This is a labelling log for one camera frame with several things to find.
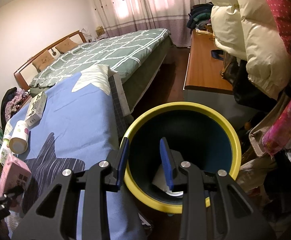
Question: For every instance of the clothes pile on nightstand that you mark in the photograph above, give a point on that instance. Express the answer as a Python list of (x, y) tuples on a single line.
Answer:
[(11, 103)]

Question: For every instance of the pink tissue pack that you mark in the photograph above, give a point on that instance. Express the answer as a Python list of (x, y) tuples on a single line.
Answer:
[(15, 173)]

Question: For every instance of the wooden long desk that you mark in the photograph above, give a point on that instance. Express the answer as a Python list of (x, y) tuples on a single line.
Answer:
[(203, 83)]

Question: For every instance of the small cardboard box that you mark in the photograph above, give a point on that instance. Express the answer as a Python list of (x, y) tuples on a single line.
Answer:
[(100, 31)]

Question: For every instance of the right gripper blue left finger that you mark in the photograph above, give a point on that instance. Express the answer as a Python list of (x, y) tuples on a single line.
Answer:
[(121, 161)]

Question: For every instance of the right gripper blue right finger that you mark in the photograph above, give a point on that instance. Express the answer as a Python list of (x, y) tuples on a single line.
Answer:
[(167, 163)]

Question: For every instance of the dark clothes pile on desk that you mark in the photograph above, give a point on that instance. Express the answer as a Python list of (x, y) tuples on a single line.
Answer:
[(199, 13)]

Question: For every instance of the left tan pillow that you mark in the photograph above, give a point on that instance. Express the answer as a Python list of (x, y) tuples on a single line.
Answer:
[(43, 61)]

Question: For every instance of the tan pillow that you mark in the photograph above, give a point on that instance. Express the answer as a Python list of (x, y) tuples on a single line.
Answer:
[(66, 45), (43, 61)]

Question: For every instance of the cream puffer jacket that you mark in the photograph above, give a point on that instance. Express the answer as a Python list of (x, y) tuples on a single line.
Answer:
[(246, 29)]

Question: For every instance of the blue star patterned cloth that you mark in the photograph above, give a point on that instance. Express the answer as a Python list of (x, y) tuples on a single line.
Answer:
[(72, 151)]

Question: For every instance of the yellow rimmed blue trash bin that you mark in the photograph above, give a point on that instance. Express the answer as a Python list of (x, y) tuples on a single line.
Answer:
[(203, 136)]

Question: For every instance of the pink floral garment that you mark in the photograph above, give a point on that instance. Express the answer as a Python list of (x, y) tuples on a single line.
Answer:
[(279, 133)]

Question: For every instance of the right tan pillow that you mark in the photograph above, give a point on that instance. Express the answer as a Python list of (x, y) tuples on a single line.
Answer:
[(66, 45)]

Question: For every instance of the white paper cup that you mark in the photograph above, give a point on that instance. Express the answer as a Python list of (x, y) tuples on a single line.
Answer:
[(19, 139)]

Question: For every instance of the wooden bed headboard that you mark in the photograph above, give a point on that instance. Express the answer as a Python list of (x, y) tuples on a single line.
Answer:
[(24, 74)]

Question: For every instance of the white patterned carton box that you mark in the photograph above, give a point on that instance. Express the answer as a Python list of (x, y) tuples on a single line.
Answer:
[(36, 109)]

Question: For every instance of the white green drink bottle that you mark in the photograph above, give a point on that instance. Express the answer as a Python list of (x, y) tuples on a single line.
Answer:
[(5, 151)]

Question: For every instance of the green checked bed quilt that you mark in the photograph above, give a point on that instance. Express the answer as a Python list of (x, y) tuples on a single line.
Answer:
[(123, 54)]

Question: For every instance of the pink window curtain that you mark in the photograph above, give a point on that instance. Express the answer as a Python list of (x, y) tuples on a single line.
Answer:
[(118, 17)]

